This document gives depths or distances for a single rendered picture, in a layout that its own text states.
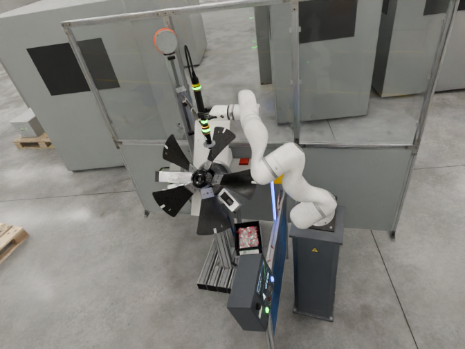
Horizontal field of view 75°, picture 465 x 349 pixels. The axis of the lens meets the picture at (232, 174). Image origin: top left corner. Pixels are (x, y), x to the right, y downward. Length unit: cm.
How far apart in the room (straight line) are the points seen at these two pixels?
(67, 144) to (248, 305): 384
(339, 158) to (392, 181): 47
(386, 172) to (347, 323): 119
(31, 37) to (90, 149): 144
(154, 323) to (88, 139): 262
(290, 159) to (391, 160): 152
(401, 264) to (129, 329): 233
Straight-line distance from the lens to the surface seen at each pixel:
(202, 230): 195
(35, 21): 409
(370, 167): 267
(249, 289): 132
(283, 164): 121
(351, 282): 285
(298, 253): 204
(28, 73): 440
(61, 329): 322
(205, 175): 190
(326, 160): 260
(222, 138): 193
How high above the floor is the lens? 238
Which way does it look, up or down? 38 degrees down
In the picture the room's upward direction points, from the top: 10 degrees counter-clockwise
